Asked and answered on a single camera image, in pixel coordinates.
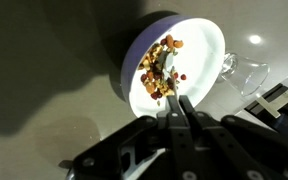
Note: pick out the metal spoon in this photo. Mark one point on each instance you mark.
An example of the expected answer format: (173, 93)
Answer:
(167, 66)

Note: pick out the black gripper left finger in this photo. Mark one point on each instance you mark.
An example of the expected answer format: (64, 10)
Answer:
(130, 150)

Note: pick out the wooden chair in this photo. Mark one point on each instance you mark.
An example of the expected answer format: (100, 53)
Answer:
(277, 103)

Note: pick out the white bowl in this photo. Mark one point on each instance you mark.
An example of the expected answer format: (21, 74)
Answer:
(197, 56)

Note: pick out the mixed nuts and berries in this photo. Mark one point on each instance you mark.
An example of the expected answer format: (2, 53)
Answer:
(150, 63)

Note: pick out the clear drinking glass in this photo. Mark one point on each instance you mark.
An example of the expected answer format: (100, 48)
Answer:
(247, 75)

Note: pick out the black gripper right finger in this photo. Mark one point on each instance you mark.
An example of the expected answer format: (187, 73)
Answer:
(237, 146)

